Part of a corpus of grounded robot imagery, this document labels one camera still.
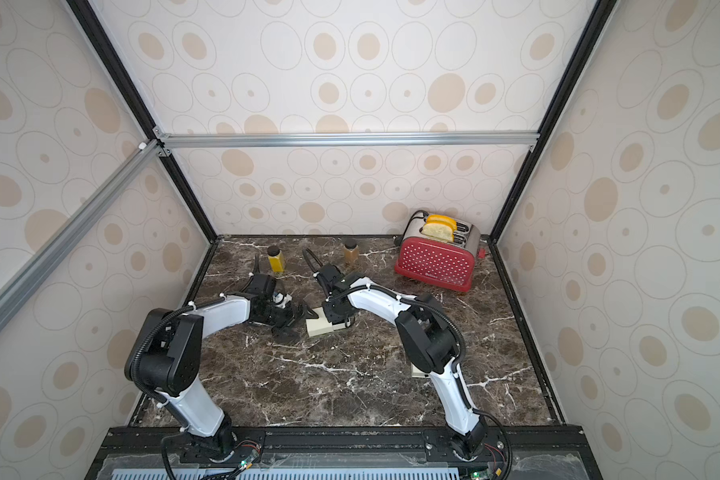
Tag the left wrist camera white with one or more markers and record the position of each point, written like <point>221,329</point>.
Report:
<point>282,300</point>

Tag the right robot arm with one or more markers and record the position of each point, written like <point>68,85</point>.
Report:
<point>431,341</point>

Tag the pale toast slice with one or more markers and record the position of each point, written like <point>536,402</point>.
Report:
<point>438,231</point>

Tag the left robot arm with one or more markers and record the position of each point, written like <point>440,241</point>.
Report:
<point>164,362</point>

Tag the yellow spice jar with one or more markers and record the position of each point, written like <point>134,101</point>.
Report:
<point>276,259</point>

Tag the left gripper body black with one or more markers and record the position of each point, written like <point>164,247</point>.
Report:
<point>279,318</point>

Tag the aluminium rail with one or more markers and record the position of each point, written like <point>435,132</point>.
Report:
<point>361,139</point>
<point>27,280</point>

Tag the back aluminium rail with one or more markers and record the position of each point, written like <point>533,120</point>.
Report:
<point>361,139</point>

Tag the cream drawer jewelry box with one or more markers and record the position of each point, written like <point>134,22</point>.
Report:
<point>317,324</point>

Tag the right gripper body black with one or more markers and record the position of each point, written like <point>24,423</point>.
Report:
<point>327,279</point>

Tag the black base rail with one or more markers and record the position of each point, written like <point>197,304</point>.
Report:
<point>557,452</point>

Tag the brown spice jar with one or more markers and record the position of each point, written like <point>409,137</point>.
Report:
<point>351,251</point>

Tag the red polka dot toaster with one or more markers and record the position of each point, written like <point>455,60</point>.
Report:
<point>448,265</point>

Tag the left aluminium rail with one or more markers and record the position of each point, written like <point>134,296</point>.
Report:
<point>27,280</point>

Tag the cream square box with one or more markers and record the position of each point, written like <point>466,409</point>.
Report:
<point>416,373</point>

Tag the yellow toast slice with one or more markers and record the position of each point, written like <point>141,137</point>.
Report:
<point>442,220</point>

